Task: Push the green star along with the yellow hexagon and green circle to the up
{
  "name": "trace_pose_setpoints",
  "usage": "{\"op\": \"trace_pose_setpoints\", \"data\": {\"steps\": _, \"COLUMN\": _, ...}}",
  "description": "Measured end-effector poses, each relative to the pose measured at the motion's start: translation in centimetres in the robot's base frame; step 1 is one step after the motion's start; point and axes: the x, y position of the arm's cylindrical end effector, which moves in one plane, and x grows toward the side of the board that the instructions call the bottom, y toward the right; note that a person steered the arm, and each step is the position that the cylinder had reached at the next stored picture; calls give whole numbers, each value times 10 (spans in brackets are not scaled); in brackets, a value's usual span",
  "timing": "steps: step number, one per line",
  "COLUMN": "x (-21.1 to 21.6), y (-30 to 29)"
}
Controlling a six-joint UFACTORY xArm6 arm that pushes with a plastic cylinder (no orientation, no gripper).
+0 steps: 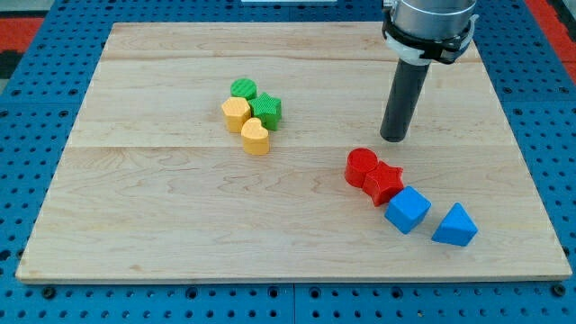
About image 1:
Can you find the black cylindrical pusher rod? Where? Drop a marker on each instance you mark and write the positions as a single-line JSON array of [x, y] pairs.
[[403, 97]]

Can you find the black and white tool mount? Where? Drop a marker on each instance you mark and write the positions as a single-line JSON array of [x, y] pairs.
[[423, 33]]

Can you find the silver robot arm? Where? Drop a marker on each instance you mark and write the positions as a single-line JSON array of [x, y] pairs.
[[420, 32]]

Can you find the red circle block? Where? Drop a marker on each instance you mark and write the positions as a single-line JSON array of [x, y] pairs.
[[359, 162]]

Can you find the red star block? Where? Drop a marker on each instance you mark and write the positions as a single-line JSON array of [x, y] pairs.
[[383, 183]]

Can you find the green star block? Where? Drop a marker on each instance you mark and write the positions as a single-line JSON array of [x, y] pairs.
[[267, 109]]

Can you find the green circle block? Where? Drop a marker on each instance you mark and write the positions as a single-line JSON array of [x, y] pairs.
[[244, 87]]

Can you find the yellow hexagon block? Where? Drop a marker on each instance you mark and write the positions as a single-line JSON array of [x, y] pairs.
[[236, 112]]

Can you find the blue cube block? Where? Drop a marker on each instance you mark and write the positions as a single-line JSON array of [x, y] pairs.
[[407, 209]]

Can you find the blue triangle block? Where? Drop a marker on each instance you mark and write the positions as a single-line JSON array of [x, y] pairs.
[[457, 227]]

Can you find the yellow heart block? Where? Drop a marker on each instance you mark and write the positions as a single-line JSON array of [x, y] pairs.
[[255, 137]]

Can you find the wooden board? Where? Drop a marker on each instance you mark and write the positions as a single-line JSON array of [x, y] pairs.
[[153, 189]]

